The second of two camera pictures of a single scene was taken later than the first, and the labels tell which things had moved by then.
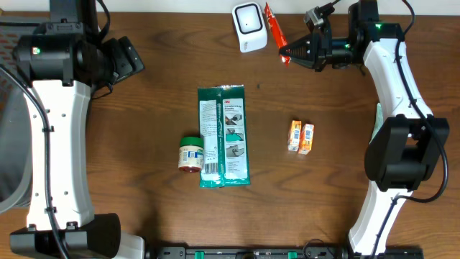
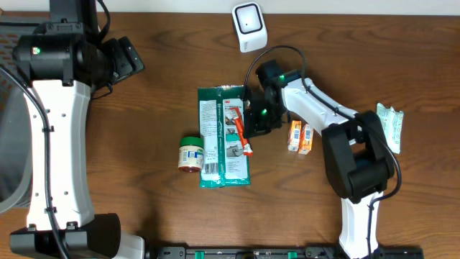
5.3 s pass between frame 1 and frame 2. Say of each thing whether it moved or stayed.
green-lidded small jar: stayed
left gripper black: stayed
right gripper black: moved
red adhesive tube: moved
